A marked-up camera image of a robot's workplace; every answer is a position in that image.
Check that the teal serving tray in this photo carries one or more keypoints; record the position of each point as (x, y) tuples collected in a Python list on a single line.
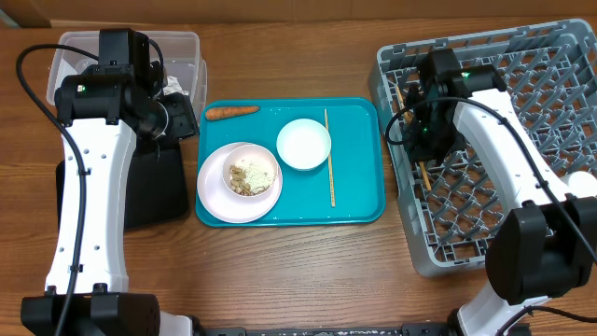
[(305, 198)]

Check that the orange carrot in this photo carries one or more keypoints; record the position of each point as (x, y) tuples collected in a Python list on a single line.
[(228, 112)]

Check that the pink bowl with food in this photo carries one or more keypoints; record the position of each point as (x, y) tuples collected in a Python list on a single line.
[(250, 171)]

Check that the clear plastic waste bin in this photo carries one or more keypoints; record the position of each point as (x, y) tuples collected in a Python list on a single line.
[(182, 55)]

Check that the wooden chopstick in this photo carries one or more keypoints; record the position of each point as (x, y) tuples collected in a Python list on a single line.
[(408, 116), (330, 164)]

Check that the white round bowl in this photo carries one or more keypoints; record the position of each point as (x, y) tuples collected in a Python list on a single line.
[(303, 144)]

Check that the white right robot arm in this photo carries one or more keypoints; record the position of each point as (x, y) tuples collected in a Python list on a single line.
[(546, 244)]

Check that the white tissue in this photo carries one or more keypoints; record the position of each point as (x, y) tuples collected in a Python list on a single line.
[(173, 86)]

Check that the grey dishwasher rack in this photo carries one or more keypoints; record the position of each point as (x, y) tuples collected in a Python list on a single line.
[(550, 72)]

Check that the white round plate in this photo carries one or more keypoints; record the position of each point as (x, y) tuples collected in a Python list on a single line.
[(217, 205)]

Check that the white cup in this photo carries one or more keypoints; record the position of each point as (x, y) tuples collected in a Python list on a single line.
[(582, 184)]

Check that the black plastic tray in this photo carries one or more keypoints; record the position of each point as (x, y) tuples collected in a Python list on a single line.
[(119, 182)]

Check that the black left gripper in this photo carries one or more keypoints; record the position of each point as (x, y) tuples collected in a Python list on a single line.
[(185, 123)]

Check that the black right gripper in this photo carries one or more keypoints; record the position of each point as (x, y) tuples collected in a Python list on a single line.
[(421, 151)]

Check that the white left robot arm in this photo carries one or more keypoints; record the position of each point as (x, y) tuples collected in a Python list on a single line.
[(115, 109)]

